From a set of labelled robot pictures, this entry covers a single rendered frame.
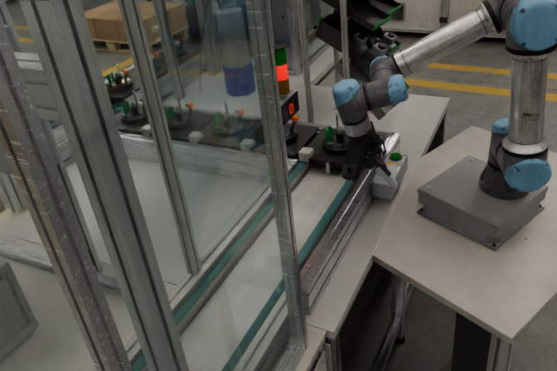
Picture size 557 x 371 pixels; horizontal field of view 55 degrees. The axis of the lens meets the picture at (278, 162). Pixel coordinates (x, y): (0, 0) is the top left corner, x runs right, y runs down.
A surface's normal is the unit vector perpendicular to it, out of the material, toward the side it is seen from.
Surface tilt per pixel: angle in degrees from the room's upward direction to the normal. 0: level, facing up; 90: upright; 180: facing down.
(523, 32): 83
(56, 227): 90
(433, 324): 0
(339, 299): 0
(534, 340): 0
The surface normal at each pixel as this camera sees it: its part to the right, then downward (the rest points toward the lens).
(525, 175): -0.08, 0.63
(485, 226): -0.77, 0.40
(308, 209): -0.11, -0.85
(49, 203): 0.89, 0.15
